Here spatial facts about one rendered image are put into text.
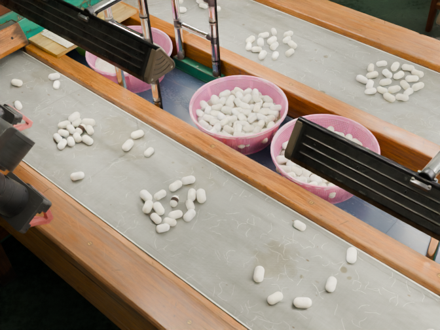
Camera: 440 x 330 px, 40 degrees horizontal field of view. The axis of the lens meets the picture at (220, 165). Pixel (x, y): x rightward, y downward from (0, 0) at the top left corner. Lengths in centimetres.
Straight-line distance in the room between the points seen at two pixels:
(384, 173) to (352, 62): 89
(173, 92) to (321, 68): 45
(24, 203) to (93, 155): 59
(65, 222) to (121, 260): 18
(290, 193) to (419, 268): 33
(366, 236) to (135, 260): 49
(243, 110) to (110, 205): 46
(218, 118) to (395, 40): 61
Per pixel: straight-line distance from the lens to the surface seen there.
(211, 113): 166
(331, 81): 178
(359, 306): 127
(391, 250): 133
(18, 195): 101
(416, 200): 99
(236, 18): 207
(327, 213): 137
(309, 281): 129
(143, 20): 154
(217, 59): 180
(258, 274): 127
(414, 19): 356
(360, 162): 101
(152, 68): 127
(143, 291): 126
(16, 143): 96
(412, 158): 157
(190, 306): 123
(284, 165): 153
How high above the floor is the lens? 179
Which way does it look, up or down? 44 degrees down
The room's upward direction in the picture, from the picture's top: 4 degrees counter-clockwise
